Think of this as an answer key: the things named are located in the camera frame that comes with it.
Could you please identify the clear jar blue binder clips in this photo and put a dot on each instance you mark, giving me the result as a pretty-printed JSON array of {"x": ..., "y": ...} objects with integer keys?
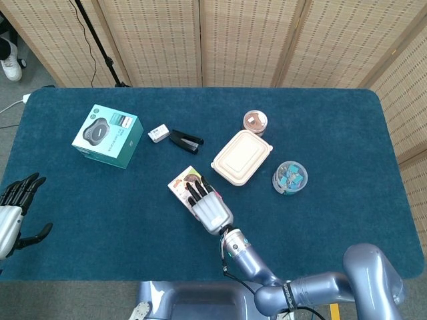
[{"x": 289, "y": 178}]

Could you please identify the clear jar brown contents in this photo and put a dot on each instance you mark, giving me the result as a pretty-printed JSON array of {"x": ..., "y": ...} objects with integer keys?
[{"x": 255, "y": 120}]

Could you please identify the blue table mat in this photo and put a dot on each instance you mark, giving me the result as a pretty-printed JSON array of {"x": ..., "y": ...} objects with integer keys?
[{"x": 300, "y": 233}]

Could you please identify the teal white product box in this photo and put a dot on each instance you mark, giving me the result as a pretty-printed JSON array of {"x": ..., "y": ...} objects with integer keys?
[{"x": 100, "y": 133}]

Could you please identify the black stapler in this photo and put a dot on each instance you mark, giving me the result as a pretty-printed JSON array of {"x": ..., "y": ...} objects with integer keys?
[{"x": 185, "y": 140}]

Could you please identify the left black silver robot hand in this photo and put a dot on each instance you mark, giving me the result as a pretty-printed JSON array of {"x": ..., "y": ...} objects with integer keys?
[{"x": 8, "y": 220}]

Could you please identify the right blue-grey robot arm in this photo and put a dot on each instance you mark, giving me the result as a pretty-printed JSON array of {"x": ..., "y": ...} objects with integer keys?
[{"x": 253, "y": 263}]

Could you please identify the black office chair base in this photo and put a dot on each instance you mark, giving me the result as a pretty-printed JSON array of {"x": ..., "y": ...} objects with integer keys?
[{"x": 23, "y": 62}]

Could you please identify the red snack box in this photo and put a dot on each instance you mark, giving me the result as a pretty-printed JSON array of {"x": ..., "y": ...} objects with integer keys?
[{"x": 180, "y": 186}]

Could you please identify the white sneaker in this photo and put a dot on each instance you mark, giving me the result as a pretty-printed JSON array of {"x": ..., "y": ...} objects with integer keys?
[{"x": 11, "y": 70}]

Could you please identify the white power strip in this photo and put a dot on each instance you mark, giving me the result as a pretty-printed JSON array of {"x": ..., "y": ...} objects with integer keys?
[{"x": 26, "y": 98}]

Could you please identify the yellow floor tape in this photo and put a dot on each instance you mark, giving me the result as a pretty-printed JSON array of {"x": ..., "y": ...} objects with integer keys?
[{"x": 334, "y": 311}]

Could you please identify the white robot base bracket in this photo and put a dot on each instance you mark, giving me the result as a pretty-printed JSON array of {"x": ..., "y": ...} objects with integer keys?
[{"x": 140, "y": 311}]

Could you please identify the beige lidded lunch box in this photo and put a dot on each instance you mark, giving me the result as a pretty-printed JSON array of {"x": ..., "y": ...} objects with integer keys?
[{"x": 240, "y": 156}]

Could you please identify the black tripod stand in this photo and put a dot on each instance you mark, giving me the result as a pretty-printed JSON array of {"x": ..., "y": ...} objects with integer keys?
[{"x": 96, "y": 38}]

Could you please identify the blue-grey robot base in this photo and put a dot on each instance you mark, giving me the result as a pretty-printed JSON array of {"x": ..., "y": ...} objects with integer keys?
[{"x": 200, "y": 300}]

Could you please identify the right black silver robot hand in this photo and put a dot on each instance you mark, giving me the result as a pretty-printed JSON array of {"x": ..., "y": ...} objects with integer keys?
[{"x": 211, "y": 213}]

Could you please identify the small white staple box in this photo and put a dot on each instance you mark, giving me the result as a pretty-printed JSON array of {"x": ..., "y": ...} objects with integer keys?
[{"x": 158, "y": 133}]

